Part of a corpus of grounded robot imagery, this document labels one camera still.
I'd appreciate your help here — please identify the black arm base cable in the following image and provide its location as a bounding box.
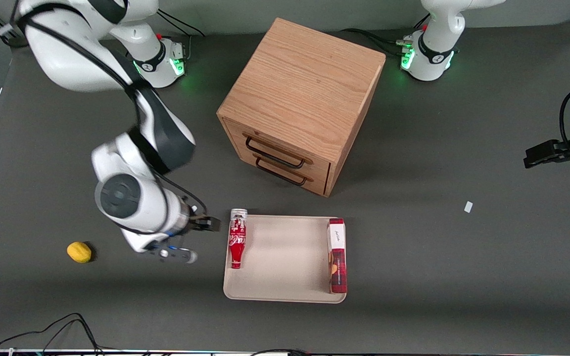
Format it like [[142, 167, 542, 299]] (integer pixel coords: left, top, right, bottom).
[[156, 10, 206, 61], [339, 15, 431, 58]]

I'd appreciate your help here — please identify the black left arm base cable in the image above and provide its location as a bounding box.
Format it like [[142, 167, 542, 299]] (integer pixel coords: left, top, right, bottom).
[[339, 15, 431, 58]]

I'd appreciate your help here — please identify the red plaid cookie box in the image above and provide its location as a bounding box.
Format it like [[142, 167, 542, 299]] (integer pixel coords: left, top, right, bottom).
[[327, 218, 348, 295]]

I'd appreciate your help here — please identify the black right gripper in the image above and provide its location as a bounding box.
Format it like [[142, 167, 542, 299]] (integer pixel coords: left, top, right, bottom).
[[185, 213, 222, 234]]

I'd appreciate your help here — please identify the beige rectangular tray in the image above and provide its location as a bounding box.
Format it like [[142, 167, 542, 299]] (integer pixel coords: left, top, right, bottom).
[[223, 214, 348, 304]]

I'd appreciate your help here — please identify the wooden drawer cabinet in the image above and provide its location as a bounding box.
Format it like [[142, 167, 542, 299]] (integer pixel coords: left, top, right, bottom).
[[217, 18, 386, 198]]

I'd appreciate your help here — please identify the black wire drawer handle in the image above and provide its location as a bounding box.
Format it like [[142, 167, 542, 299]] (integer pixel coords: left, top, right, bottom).
[[255, 157, 311, 187], [245, 136, 308, 170]]

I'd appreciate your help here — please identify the red coke bottle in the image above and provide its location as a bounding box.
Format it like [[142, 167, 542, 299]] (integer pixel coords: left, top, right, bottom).
[[229, 209, 249, 269]]

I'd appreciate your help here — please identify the black right arm base cable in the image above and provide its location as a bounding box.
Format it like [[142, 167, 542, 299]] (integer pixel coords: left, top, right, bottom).
[[156, 10, 206, 61]]

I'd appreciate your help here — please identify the yellow lemon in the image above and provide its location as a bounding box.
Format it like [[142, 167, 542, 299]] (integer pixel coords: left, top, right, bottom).
[[67, 241, 93, 264]]

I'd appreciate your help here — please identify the black looped floor cable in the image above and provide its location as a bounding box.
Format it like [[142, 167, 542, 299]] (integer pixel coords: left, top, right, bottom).
[[0, 312, 105, 356]]

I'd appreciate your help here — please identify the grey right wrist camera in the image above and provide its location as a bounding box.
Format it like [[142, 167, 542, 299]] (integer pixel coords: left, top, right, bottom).
[[147, 244, 198, 264]]

